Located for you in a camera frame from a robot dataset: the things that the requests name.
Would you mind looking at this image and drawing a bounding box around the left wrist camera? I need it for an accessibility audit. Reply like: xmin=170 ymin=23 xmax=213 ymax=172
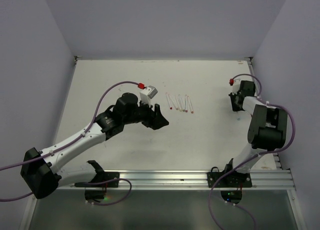
xmin=139 ymin=86 xmax=158 ymax=107

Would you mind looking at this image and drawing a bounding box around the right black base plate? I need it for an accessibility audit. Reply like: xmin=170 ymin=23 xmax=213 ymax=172
xmin=206 ymin=171 xmax=253 ymax=188

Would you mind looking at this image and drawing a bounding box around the white pen grey tip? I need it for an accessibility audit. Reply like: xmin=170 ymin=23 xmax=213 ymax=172
xmin=178 ymin=94 xmax=185 ymax=112

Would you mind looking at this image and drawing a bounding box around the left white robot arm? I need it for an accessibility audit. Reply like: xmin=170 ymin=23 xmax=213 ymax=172
xmin=20 ymin=93 xmax=169 ymax=199

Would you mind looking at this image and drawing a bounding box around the aluminium front rail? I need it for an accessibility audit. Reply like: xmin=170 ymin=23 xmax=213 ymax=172
xmin=31 ymin=169 xmax=297 ymax=191

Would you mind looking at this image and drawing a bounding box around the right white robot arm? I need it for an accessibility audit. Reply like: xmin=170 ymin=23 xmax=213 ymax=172
xmin=222 ymin=79 xmax=288 ymax=187

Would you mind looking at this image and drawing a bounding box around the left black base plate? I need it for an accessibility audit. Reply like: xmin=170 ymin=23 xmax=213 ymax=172
xmin=74 ymin=172 xmax=120 ymax=189

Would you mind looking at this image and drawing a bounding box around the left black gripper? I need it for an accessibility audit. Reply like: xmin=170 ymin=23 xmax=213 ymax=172
xmin=123 ymin=97 xmax=169 ymax=130

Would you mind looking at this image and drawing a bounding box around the white pen magenta tip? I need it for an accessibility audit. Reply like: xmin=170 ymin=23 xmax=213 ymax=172
xmin=184 ymin=95 xmax=188 ymax=113

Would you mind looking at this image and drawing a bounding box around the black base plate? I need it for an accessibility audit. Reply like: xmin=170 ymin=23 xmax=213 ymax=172
xmin=206 ymin=171 xmax=253 ymax=188
xmin=74 ymin=172 xmax=120 ymax=189

